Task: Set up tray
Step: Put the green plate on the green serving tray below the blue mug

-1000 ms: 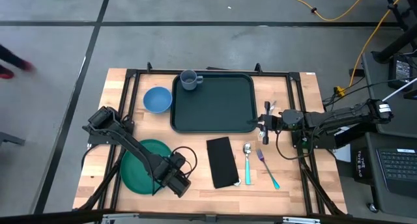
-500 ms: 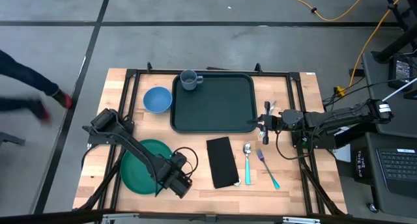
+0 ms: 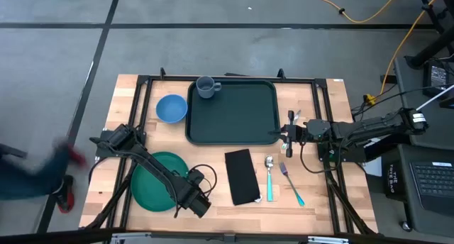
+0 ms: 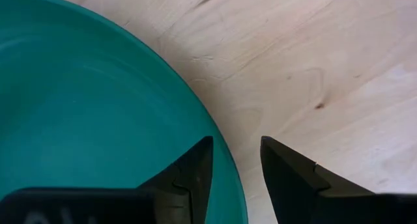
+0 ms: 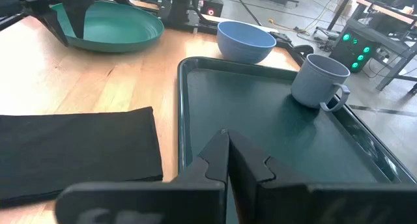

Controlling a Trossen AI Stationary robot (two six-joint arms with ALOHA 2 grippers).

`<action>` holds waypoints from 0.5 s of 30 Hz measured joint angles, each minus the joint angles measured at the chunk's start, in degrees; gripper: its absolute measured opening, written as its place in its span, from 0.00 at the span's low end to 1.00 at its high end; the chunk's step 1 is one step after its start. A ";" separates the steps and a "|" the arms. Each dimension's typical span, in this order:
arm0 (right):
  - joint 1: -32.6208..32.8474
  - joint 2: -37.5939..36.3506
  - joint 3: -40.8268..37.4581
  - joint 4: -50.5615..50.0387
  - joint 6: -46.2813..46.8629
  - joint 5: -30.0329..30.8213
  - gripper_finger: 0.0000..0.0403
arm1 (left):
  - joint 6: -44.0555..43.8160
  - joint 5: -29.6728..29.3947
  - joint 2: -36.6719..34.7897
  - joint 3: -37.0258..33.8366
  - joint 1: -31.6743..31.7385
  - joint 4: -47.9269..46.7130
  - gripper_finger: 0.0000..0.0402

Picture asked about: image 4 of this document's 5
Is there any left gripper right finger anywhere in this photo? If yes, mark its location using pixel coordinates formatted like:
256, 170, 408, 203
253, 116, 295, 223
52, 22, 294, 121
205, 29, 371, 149
260, 135, 375, 224

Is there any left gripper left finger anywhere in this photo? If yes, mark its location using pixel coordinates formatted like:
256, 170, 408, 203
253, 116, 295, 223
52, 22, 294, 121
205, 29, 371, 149
136, 135, 214, 224

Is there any green round plate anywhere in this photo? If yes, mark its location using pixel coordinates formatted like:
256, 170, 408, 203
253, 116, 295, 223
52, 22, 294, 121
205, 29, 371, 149
0, 0, 249, 224

